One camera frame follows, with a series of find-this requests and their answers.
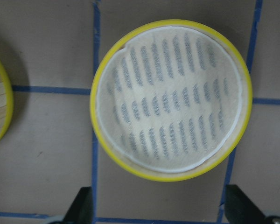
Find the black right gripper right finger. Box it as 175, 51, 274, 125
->
224, 185, 267, 224

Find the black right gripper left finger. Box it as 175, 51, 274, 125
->
64, 187, 93, 224

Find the yellow bamboo steamer basket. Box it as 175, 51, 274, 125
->
90, 19, 252, 182

